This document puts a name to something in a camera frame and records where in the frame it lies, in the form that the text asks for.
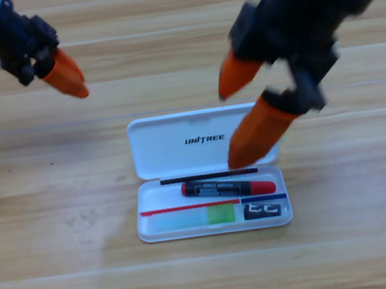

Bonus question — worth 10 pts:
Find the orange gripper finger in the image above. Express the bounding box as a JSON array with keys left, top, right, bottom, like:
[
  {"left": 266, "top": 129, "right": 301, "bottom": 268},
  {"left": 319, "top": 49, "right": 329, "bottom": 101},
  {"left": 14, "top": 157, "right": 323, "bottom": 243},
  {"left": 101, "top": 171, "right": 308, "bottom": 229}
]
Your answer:
[
  {"left": 213, "top": 47, "right": 268, "bottom": 100},
  {"left": 40, "top": 64, "right": 90, "bottom": 104},
  {"left": 220, "top": 81, "right": 325, "bottom": 169},
  {"left": 49, "top": 45, "right": 85, "bottom": 86}
]

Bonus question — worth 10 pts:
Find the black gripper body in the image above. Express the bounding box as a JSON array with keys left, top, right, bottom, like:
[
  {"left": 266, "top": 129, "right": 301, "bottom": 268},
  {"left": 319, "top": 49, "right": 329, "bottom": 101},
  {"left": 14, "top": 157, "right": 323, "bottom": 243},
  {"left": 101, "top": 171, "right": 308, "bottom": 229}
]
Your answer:
[
  {"left": 0, "top": 0, "right": 65, "bottom": 90},
  {"left": 224, "top": 0, "right": 367, "bottom": 120}
]

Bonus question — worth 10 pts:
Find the red black marker pen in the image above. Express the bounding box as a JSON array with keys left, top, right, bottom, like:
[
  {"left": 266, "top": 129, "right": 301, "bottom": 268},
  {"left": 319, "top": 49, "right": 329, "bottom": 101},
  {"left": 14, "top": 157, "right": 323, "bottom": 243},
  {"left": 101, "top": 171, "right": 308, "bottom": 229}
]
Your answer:
[{"left": 179, "top": 169, "right": 278, "bottom": 206}]

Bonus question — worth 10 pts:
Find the black eraser white print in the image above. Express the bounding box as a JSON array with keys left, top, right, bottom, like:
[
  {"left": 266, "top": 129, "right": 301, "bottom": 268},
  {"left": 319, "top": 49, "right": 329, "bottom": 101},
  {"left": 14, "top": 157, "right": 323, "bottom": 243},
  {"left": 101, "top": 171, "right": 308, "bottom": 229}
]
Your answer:
[{"left": 242, "top": 199, "right": 283, "bottom": 222}]

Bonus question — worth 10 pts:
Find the white Unitree pencil case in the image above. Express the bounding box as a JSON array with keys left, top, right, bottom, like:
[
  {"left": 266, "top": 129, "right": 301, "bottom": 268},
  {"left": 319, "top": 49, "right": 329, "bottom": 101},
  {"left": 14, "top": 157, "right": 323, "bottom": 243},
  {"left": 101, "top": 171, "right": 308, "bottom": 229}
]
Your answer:
[{"left": 121, "top": 98, "right": 295, "bottom": 246}]

